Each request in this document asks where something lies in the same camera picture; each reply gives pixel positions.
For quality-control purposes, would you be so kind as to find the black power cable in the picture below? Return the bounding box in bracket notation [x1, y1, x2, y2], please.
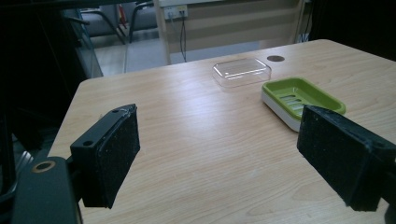
[178, 13, 188, 63]

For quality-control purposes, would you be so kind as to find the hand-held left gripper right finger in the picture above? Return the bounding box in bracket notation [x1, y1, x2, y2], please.
[296, 105, 396, 213]

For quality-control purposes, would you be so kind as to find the glass panel with metal frame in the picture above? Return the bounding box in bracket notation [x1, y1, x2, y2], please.
[61, 8, 105, 79]

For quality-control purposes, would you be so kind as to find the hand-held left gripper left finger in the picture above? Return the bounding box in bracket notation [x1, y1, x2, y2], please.
[69, 104, 141, 210]

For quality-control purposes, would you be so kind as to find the clear plastic soap box lid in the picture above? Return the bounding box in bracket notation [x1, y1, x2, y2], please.
[212, 57, 273, 89]

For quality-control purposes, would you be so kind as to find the white upright post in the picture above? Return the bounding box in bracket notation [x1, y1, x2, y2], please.
[154, 0, 173, 66]

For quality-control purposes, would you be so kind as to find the green and white soap dish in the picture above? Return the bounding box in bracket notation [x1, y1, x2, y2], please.
[261, 77, 347, 133]

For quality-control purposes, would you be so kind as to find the black metal chair frame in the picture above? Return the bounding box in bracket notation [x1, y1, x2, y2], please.
[128, 0, 156, 44]
[78, 7, 126, 45]

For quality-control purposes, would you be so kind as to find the white wall socket strip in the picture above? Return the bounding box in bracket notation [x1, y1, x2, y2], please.
[163, 5, 190, 21]

